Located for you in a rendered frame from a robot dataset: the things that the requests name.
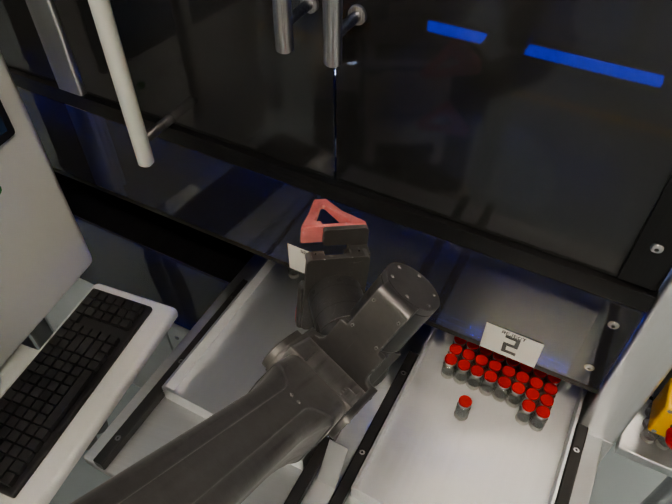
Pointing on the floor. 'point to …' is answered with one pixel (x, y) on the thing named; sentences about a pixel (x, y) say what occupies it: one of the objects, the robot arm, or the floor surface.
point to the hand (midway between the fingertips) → (318, 238)
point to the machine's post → (632, 373)
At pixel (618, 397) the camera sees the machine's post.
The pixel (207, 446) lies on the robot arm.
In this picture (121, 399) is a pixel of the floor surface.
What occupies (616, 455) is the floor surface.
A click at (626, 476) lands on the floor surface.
